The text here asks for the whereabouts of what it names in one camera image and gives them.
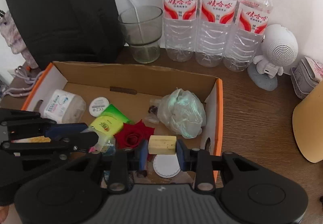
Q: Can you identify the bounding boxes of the clear cotton swab box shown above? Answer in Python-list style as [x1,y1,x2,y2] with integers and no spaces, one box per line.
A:
[44,89,87,124]

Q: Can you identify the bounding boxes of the white ridged round lid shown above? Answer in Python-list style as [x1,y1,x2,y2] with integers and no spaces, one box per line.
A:
[153,155,181,178]

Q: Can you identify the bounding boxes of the red artificial rose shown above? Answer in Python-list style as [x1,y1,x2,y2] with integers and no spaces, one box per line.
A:
[114,119,155,150]

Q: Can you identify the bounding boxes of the small patterned tin box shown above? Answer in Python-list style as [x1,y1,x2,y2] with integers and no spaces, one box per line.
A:
[291,56,323,100]

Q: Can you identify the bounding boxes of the clear drinking straw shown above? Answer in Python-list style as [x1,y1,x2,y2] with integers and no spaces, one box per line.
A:
[127,0,148,45]

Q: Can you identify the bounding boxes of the lilac cord bundle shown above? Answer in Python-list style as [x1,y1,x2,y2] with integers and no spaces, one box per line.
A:
[0,65,42,100]

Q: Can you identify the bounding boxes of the mottled purple vase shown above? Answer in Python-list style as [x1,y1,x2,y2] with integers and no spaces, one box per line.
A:
[0,10,38,68]

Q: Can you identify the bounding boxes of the red cardboard box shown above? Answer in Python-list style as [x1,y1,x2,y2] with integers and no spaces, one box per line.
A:
[21,61,224,184]

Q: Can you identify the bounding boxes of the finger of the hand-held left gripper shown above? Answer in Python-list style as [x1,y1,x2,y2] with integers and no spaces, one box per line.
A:
[0,108,88,142]
[1,132,99,156]

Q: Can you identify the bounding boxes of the teal small packet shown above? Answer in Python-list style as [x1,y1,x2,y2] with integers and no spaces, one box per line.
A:
[102,138,117,157]

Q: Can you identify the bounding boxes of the black paper bag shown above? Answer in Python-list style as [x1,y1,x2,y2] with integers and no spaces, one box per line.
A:
[1,0,125,69]

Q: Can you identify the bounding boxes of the green tissue packet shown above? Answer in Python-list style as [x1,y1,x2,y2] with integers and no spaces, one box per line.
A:
[88,103,134,139]

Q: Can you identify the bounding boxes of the yellow thermos jug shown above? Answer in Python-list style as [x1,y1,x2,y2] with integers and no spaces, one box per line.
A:
[293,85,323,163]

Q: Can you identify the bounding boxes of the iridescent plastic bag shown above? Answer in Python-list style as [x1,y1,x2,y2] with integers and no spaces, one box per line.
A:
[158,89,207,139]

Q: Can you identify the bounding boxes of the clear water bottle red label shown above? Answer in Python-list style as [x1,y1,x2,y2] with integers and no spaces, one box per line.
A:
[195,0,239,68]
[223,0,274,72]
[161,0,201,61]

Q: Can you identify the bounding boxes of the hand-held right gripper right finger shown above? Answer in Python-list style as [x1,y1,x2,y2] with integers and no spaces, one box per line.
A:
[176,140,255,193]

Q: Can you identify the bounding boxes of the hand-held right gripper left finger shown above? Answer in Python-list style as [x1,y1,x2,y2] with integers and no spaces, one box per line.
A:
[64,140,149,194]

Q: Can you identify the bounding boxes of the clear glass cup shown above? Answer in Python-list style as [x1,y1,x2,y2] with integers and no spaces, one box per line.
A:
[118,5,163,64]

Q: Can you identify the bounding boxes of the small white round case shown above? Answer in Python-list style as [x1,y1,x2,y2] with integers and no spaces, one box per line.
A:
[89,97,111,117]

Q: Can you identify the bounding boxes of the pale yellow rectangular block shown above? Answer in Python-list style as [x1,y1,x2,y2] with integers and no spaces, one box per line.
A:
[148,135,177,155]

